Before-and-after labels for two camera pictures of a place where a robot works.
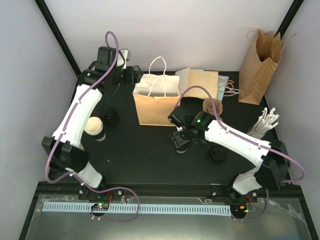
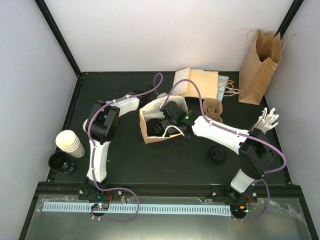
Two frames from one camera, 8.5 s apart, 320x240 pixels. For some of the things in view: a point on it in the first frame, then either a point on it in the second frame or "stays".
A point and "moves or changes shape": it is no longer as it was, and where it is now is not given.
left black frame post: (59, 35) stays
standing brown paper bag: (259, 65) stays
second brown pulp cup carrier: (208, 108) stays
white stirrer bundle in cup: (265, 122) stays
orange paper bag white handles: (156, 94) moves or changes shape
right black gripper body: (180, 140) → (165, 124)
